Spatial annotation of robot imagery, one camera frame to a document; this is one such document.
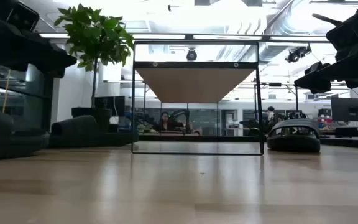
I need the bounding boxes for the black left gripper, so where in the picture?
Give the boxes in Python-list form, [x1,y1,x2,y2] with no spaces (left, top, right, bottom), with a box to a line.
[0,18,78,78]

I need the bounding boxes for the black slide sandal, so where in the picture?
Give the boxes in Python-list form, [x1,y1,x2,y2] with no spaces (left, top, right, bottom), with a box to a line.
[48,114,140,148]
[0,105,50,162]
[267,118,321,154]

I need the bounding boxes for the black ceiling spotlight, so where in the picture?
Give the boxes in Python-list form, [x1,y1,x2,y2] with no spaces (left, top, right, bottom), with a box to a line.
[285,45,312,64]

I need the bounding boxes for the green plant in black pot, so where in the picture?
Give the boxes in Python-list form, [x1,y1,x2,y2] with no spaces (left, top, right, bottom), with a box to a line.
[53,2,135,133]

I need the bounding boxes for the black monitor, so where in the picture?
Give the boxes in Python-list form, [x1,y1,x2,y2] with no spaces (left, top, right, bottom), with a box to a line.
[331,97,358,123]
[94,95,126,118]

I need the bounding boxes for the person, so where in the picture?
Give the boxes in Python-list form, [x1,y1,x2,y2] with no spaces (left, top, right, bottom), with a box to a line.
[265,105,284,131]
[155,111,183,132]

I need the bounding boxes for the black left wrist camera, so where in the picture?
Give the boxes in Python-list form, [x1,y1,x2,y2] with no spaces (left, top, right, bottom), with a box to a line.
[6,2,40,32]

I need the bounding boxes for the silver ventilation duct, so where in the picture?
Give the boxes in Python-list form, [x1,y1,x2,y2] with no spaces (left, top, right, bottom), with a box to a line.
[258,0,313,63]

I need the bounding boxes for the yellow cable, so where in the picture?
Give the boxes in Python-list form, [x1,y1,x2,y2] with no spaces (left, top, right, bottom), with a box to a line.
[1,68,12,114]

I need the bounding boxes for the black frame wooden top shelf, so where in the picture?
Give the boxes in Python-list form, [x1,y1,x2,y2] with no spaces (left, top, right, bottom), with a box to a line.
[131,40,264,156]

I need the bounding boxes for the black aluminium rig frame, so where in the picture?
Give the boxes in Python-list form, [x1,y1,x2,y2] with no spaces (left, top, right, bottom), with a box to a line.
[138,133,358,150]

